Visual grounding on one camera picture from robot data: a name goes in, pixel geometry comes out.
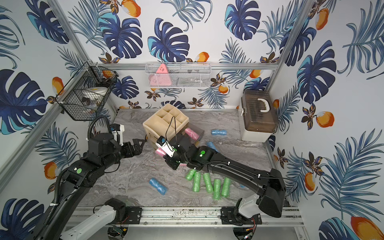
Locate pink roll pair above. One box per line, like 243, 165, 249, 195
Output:
185, 128, 200, 141

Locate clear top drawer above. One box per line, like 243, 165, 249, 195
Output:
179, 123, 205, 147

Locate beige drawer organizer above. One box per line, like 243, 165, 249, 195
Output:
143, 104, 190, 149

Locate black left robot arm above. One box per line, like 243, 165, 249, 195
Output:
27, 133, 146, 240

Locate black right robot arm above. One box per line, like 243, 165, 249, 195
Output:
164, 145, 287, 218

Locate green roll leftmost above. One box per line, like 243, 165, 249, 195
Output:
186, 169, 196, 181

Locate blue roll upper middle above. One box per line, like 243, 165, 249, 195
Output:
206, 142, 217, 151

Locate blue roll far back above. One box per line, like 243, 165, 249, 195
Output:
211, 129, 228, 136

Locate blue roll front left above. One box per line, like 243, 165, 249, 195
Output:
149, 178, 168, 196

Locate white bowl in basket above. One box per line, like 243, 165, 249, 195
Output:
82, 87, 108, 100

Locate pink triangle sponge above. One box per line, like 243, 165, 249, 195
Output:
149, 64, 172, 88

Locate brown lidded storage box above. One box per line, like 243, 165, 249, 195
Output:
238, 90, 278, 143

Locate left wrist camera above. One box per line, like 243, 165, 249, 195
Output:
110, 124, 125, 146

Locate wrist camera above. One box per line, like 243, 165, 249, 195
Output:
156, 136, 175, 158
110, 124, 125, 146

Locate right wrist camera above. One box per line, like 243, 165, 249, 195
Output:
156, 136, 175, 158

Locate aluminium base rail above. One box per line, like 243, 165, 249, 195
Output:
117, 207, 304, 228

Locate black wire basket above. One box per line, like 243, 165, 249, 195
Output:
54, 62, 119, 121

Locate white wire shelf basket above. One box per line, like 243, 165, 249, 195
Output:
145, 62, 212, 89

